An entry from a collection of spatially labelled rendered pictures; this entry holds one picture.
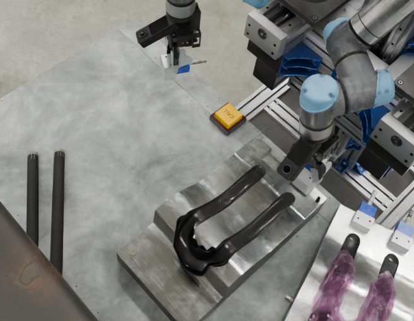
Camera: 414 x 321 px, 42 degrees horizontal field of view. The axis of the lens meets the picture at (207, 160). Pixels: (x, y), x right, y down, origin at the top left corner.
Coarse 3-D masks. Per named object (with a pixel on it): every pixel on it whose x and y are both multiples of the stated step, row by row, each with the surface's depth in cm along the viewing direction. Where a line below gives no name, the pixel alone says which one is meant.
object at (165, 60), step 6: (168, 54) 152; (162, 60) 151; (168, 60) 151; (198, 60) 154; (204, 60) 155; (162, 66) 152; (168, 66) 150; (186, 66) 152; (162, 72) 154; (168, 72) 151; (180, 72) 153; (186, 72) 154; (168, 78) 154
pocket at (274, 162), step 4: (268, 152) 148; (272, 152) 148; (264, 156) 148; (268, 156) 149; (272, 156) 148; (264, 160) 148; (268, 160) 148; (272, 160) 148; (276, 160) 148; (280, 160) 147; (268, 164) 148; (272, 164) 148; (276, 164) 148; (272, 168) 147; (276, 168) 147
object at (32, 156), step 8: (32, 152) 148; (32, 160) 146; (32, 168) 144; (32, 176) 142; (32, 184) 141; (32, 192) 139; (32, 200) 138; (32, 208) 136; (32, 216) 135; (32, 224) 133; (32, 232) 132
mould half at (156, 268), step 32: (256, 160) 145; (192, 192) 136; (256, 192) 140; (320, 192) 141; (160, 224) 133; (224, 224) 133; (288, 224) 137; (128, 256) 132; (160, 256) 132; (256, 256) 129; (160, 288) 128; (192, 288) 129; (224, 288) 125; (192, 320) 125
